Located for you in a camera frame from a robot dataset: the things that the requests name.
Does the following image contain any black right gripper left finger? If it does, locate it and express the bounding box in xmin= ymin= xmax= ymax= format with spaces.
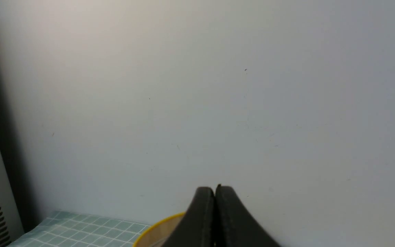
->
xmin=163 ymin=187 xmax=215 ymax=247

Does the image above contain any yellow rimmed bamboo steamer basket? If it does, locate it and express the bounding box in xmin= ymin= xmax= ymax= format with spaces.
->
xmin=133 ymin=212 xmax=185 ymax=247

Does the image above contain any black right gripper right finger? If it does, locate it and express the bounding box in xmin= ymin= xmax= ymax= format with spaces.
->
xmin=214 ymin=185 xmax=280 ymax=247

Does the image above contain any green checkered tablecloth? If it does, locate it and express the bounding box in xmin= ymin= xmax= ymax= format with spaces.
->
xmin=9 ymin=211 xmax=150 ymax=247

